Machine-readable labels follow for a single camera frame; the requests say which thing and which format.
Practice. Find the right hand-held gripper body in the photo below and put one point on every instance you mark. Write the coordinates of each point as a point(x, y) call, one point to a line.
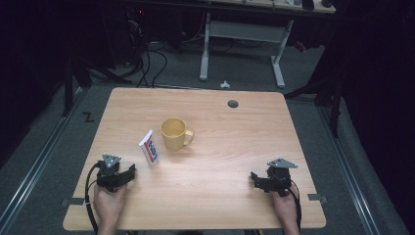
point(277, 179)

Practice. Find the crumpled white paper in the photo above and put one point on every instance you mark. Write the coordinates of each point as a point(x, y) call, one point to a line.
point(224, 84)

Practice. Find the black metal stand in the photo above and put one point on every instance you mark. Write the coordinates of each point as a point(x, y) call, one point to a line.
point(334, 107)
point(68, 88)

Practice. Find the white metal desk frame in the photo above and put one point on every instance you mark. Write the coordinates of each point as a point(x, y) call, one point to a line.
point(243, 32)

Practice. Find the person's left hand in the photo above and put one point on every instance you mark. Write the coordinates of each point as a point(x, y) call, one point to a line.
point(109, 204)

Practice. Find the yellow mug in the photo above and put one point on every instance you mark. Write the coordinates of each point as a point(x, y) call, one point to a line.
point(175, 133)

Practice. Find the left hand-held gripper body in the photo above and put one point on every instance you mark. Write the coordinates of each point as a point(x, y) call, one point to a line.
point(111, 176)

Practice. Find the small red object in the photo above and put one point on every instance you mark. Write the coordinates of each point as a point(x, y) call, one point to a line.
point(300, 46)

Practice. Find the light wooden desk top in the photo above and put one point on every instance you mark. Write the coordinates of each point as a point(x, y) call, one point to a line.
point(277, 6)

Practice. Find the person's right hand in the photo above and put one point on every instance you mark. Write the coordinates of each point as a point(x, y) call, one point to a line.
point(285, 209)

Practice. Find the white box red blue label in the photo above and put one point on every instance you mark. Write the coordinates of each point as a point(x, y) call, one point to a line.
point(149, 148)

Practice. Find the grey tape piece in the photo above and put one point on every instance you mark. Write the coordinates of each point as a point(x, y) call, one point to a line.
point(317, 197)
point(73, 202)

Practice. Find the metal floor rail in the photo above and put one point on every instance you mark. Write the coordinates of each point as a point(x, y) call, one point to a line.
point(349, 173)
point(36, 169)

